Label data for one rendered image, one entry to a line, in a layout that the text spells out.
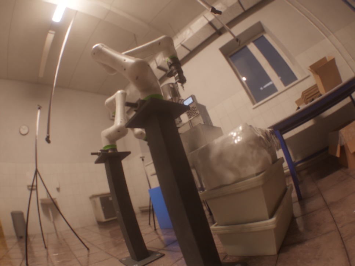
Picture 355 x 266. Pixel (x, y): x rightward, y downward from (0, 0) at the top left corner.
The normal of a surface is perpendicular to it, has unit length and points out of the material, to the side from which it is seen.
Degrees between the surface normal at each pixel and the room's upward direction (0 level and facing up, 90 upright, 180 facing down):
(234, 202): 96
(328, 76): 125
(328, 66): 139
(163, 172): 90
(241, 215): 96
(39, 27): 180
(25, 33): 180
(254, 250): 96
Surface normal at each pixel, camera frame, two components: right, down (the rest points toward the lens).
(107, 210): 0.71, -0.43
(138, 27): 0.30, 0.90
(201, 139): -0.65, -0.06
